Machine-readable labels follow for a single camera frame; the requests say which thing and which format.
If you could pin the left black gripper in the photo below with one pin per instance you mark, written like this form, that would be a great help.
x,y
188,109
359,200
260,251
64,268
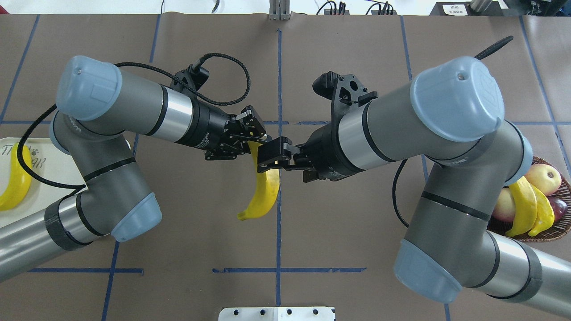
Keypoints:
x,y
213,129

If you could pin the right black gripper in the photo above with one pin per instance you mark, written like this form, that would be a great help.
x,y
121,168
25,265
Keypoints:
x,y
325,156

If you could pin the yellow banana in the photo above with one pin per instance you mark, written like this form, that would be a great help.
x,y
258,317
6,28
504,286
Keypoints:
x,y
525,207
266,190
19,182
545,215

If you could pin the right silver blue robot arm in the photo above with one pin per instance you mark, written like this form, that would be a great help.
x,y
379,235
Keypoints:
x,y
454,115

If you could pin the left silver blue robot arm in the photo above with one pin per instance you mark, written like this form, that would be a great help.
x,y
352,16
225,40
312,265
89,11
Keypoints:
x,y
95,103

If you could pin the white rectangular bear tray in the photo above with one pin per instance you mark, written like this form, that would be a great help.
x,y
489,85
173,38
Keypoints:
x,y
48,162

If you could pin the dark red mango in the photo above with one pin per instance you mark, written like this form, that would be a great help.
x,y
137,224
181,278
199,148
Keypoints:
x,y
559,207

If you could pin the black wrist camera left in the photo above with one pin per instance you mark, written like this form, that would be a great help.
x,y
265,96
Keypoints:
x,y
193,78

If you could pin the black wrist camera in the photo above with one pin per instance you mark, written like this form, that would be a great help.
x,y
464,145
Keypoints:
x,y
193,78
344,91

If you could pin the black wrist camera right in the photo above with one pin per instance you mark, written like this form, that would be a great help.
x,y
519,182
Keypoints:
x,y
344,91

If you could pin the aluminium frame post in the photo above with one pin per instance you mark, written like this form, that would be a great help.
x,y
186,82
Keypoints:
x,y
279,10

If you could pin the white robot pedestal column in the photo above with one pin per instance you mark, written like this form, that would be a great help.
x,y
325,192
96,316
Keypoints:
x,y
296,313

